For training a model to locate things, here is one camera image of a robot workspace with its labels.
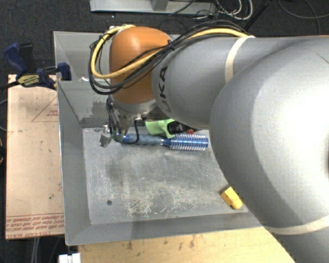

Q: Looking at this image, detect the green cloth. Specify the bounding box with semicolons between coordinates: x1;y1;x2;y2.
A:
145;118;177;139

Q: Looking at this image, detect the yellow block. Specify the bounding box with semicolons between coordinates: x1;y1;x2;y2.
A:
220;185;244;210

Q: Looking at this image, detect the black and red small object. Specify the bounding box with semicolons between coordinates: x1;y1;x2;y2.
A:
167;121;196;134

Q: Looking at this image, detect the brown cardboard board, red print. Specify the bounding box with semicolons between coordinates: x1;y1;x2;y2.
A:
5;74;65;241

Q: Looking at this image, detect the blue hairbrush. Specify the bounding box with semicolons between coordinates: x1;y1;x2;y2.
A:
121;132;210;152

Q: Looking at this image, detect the grey metal bin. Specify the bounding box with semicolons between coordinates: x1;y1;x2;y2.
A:
53;31;264;247

